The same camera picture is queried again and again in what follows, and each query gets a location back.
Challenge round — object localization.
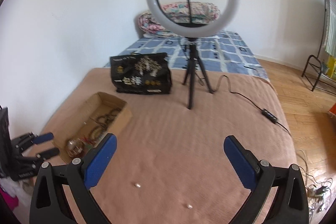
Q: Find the cream bead bracelet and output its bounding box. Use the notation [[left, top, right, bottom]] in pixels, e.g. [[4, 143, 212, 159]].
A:
[[89, 126, 107, 139]]

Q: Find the brown wooden bead necklace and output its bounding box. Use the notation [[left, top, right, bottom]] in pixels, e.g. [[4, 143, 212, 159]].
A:
[[94, 107, 123, 128]]

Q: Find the shallow cardboard box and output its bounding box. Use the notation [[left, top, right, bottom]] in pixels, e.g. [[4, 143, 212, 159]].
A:
[[53, 92, 132, 163]]

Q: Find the black plum snack bag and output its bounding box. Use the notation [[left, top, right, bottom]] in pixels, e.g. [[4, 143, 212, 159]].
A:
[[110, 53, 172, 95]]

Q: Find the black tripod stand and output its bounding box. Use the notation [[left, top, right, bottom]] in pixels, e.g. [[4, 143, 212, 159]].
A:
[[183, 38, 214, 110]]

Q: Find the black clothes rack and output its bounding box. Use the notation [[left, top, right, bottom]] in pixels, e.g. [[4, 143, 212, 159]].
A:
[[301, 0, 335, 95]]

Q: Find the yellow green box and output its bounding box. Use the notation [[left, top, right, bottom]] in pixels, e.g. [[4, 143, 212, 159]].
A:
[[326, 56, 336, 78]]

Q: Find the folded floral quilt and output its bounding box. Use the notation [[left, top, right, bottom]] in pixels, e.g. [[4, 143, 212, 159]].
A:
[[138, 2, 221, 38]]

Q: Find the striped white towel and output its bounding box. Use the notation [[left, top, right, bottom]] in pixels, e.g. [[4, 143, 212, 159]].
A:
[[323, 0, 336, 57]]

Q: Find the ring light power cable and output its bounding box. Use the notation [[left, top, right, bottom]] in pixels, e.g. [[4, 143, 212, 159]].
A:
[[212, 74, 292, 135]]

